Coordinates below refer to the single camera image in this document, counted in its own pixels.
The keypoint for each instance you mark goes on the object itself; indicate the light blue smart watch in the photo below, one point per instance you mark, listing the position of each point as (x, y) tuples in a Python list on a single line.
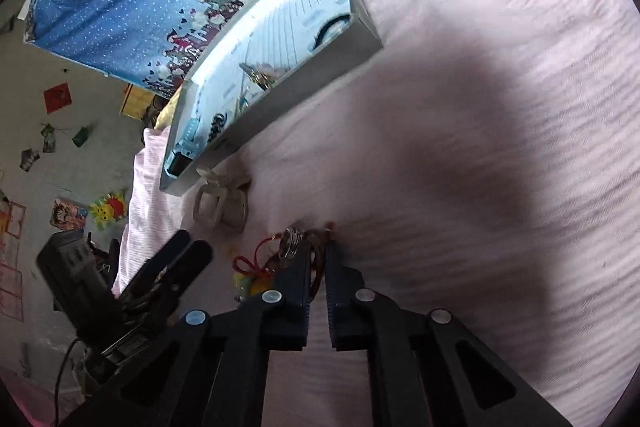
[(185, 150)]

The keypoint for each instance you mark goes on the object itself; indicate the dark flower hair stick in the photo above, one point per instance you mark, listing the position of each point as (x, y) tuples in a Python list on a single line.
[(264, 78)]

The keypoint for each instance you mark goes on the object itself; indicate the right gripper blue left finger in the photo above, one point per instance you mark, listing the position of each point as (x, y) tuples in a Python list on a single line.
[(224, 358)]

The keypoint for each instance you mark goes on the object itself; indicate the yellow cartoon wall sticker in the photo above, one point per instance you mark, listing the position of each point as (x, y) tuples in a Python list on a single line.
[(108, 209)]

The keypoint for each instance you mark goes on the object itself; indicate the yellow wooden box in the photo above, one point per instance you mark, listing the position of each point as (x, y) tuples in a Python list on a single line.
[(136, 101)]

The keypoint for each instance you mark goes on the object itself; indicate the anime wall poster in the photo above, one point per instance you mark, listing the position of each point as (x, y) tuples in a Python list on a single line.
[(67, 215)]

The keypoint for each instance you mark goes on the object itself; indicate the beige hair claw clip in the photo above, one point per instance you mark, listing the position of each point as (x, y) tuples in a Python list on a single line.
[(222, 201)]

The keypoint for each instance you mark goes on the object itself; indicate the pink bed blanket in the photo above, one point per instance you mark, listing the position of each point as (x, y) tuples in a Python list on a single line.
[(485, 160)]

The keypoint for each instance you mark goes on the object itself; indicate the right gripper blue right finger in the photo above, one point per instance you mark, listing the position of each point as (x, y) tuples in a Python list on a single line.
[(425, 369)]

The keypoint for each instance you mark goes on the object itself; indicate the grey shallow tray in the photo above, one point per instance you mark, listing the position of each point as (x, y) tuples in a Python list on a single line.
[(271, 57)]

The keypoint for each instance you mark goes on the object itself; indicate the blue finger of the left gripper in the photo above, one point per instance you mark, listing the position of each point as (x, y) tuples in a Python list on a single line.
[(144, 280), (176, 279)]

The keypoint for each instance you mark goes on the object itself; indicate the red square wall paper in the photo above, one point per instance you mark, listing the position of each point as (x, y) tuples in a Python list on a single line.
[(57, 97)]

